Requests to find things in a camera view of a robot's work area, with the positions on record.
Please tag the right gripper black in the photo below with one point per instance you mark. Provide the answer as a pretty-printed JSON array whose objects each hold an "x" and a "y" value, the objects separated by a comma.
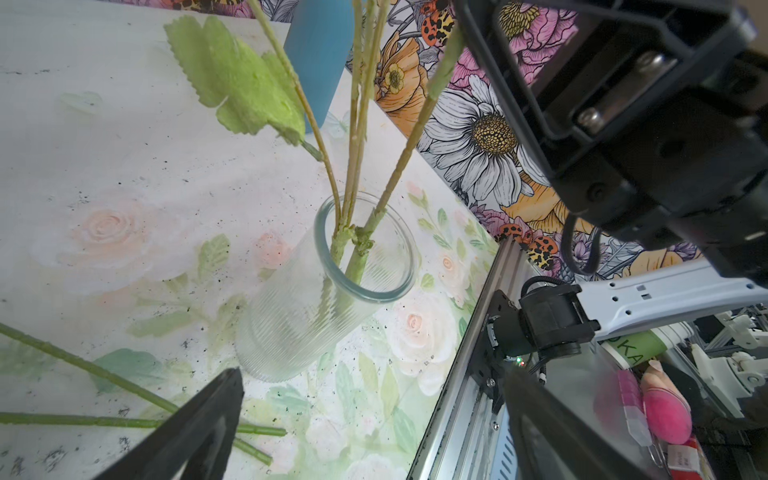
[{"x": 650, "y": 123}]

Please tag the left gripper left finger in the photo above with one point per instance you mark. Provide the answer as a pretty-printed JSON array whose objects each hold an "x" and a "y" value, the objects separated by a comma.
[{"x": 195, "y": 442}]

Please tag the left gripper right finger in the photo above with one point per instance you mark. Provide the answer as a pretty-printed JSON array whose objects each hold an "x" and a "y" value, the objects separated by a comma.
[{"x": 551, "y": 442}]

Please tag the clear ribbed glass vase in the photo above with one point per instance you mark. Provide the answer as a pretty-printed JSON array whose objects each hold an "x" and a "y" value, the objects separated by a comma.
[{"x": 309, "y": 304}]

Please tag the yellow orange poppy stem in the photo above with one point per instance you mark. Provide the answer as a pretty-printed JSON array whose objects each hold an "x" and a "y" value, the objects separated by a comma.
[{"x": 249, "y": 91}]

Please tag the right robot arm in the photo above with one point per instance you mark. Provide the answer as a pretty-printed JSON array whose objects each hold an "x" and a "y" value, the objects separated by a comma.
[{"x": 558, "y": 320}]

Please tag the teal ceramic vase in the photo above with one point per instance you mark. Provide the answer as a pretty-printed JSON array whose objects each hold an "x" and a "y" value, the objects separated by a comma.
[{"x": 317, "y": 44}]

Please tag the aluminium front rail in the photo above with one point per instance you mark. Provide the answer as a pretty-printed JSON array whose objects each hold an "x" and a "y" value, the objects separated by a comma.
[{"x": 467, "y": 437}]

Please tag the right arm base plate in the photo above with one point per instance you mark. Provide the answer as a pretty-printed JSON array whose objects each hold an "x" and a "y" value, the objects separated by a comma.
[{"x": 498, "y": 354}]

